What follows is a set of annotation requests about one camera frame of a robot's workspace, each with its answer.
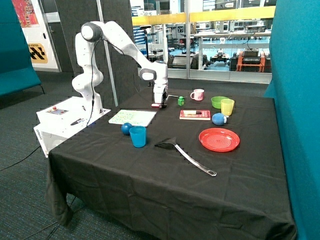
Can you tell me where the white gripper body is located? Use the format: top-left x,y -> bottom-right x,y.
153,84 -> 168,104

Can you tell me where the yellow highlighter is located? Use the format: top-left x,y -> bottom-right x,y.
183,110 -> 202,115

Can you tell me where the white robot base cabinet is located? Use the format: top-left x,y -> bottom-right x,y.
33,96 -> 110,157

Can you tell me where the red book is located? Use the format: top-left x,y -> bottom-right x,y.
179,110 -> 211,121

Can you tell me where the green toy block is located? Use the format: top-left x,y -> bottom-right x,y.
177,96 -> 185,106

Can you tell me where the green composition notebook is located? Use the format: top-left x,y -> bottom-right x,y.
108,109 -> 157,127

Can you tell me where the pink mug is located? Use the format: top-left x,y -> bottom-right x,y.
190,88 -> 205,101

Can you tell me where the blue plastic cup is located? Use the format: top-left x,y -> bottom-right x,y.
129,126 -> 147,148

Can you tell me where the small blue ball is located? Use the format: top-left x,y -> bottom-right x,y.
121,122 -> 133,136

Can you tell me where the green plastic bowl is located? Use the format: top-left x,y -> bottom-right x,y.
211,96 -> 228,109

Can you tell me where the blue soft ball with tag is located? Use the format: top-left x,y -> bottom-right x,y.
211,113 -> 229,126

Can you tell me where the yellow plastic cup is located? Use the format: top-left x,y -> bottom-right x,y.
220,98 -> 235,116

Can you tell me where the red plastic plate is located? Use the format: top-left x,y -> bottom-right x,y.
198,127 -> 240,153

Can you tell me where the black marker pen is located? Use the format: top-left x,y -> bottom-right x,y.
70,118 -> 85,126

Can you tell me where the black tablecloth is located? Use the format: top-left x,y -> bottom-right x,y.
45,96 -> 297,240

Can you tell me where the teal sofa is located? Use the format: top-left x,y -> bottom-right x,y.
0,0 -> 42,96

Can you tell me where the black spatula with metal handle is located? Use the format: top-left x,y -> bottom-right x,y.
154,137 -> 217,177

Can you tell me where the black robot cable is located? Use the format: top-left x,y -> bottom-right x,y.
86,37 -> 141,127

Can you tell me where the teal partition wall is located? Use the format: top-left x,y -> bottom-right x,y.
264,0 -> 320,240

